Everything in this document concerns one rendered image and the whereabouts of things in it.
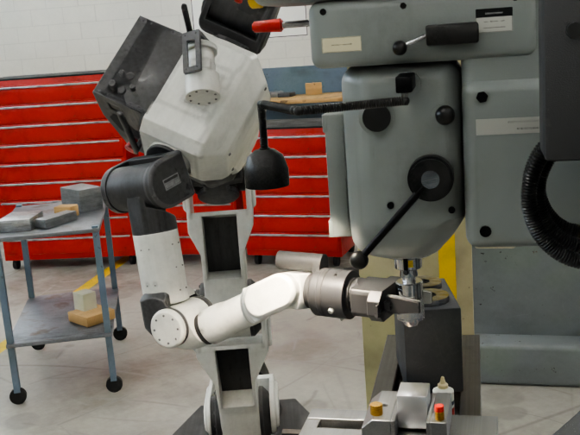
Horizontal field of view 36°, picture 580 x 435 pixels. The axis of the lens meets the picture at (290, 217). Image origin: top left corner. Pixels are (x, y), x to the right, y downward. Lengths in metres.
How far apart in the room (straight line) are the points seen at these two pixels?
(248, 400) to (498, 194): 1.17
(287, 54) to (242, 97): 8.90
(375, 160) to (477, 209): 0.18
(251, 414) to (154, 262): 0.75
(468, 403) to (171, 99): 0.86
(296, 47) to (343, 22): 9.32
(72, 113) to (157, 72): 4.88
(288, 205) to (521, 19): 4.97
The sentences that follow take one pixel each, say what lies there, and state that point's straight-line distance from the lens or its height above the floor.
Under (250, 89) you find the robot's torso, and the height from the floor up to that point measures 1.58.
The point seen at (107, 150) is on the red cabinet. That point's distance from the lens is 6.65.
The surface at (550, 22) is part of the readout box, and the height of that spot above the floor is 1.68.
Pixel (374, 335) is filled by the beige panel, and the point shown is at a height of 0.52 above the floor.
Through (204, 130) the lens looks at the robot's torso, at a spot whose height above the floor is 1.51.
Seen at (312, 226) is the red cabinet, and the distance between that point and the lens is 6.21.
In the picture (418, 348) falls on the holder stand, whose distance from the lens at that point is 1.88.
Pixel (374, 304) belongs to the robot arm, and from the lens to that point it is 1.51.
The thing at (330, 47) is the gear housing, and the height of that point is 1.66.
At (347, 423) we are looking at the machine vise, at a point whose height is 0.98.
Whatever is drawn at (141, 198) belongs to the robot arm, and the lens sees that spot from 1.73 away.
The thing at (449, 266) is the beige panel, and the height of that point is 0.79.
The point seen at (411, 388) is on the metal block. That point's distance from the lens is 1.60.
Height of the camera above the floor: 1.70
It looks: 12 degrees down
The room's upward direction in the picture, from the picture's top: 4 degrees counter-clockwise
